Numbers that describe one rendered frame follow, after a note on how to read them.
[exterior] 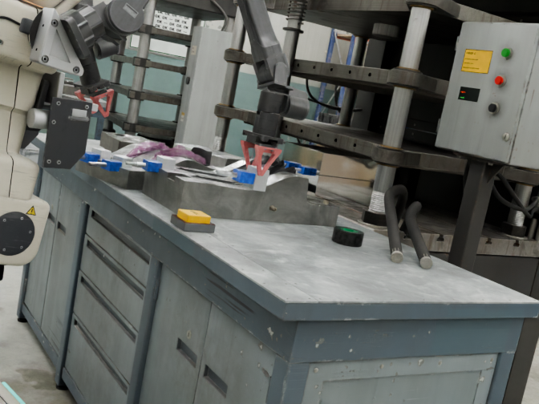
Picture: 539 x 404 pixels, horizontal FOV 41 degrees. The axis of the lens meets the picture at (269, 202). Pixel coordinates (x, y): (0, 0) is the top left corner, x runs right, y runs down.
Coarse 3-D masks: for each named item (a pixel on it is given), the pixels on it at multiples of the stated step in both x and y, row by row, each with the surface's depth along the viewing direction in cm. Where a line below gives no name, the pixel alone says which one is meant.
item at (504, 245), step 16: (352, 208) 259; (432, 208) 305; (400, 224) 244; (432, 224) 258; (448, 224) 266; (432, 240) 238; (448, 240) 242; (480, 240) 250; (496, 240) 255; (512, 240) 259; (528, 240) 264; (528, 256) 266
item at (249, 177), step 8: (248, 168) 177; (256, 168) 174; (232, 176) 173; (240, 176) 172; (248, 176) 173; (256, 176) 174; (264, 176) 175; (248, 184) 176; (256, 184) 174; (264, 184) 175
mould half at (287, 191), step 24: (144, 192) 199; (168, 192) 185; (192, 192) 180; (216, 192) 183; (240, 192) 187; (264, 192) 191; (288, 192) 195; (216, 216) 185; (240, 216) 189; (264, 216) 193; (288, 216) 197; (312, 216) 201; (336, 216) 205
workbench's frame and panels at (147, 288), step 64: (64, 192) 261; (64, 256) 255; (128, 256) 204; (192, 256) 156; (64, 320) 245; (128, 320) 200; (192, 320) 166; (256, 320) 141; (320, 320) 129; (384, 320) 140; (448, 320) 149; (512, 320) 160; (64, 384) 247; (128, 384) 196; (192, 384) 164; (256, 384) 141; (320, 384) 136; (384, 384) 145; (448, 384) 156
